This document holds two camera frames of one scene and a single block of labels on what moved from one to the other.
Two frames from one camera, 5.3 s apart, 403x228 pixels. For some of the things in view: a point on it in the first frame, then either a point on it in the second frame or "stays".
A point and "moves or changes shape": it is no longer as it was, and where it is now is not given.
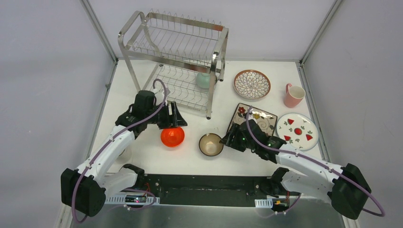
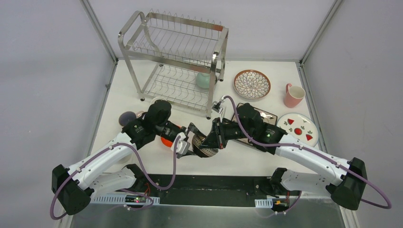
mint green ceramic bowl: (202, 80) stays
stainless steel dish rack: (184, 54) stays
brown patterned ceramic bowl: (209, 145) moves or changes shape
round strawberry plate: (300, 132) stays
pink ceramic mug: (294, 95) stays
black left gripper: (171, 114) to (187, 135)
